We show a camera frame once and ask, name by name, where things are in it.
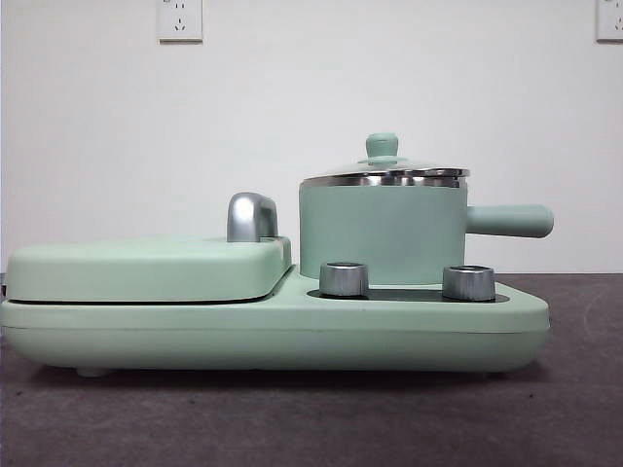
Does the glass lid with green knob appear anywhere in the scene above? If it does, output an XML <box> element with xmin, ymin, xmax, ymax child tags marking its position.
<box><xmin>300</xmin><ymin>132</ymin><xmax>472</xmax><ymax>182</ymax></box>

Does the silver control knob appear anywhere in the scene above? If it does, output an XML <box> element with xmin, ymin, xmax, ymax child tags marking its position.
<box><xmin>441</xmin><ymin>264</ymin><xmax>497</xmax><ymax>301</ymax></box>
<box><xmin>318</xmin><ymin>261</ymin><xmax>370</xmax><ymax>297</ymax></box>

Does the mint green breakfast machine base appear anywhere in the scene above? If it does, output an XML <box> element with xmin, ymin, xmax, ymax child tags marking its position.
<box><xmin>0</xmin><ymin>274</ymin><xmax>552</xmax><ymax>378</ymax></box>

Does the mint green griddle lid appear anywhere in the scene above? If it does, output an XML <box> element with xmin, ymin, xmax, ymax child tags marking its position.
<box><xmin>5</xmin><ymin>192</ymin><xmax>294</xmax><ymax>303</ymax></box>

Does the mint green handled pot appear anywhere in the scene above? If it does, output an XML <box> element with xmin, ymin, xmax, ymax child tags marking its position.
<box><xmin>297</xmin><ymin>170</ymin><xmax>556</xmax><ymax>286</ymax></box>

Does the white wall socket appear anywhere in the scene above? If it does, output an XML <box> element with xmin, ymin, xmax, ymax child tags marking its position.
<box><xmin>156</xmin><ymin>0</ymin><xmax>203</xmax><ymax>43</ymax></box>
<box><xmin>596</xmin><ymin>0</ymin><xmax>623</xmax><ymax>42</ymax></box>

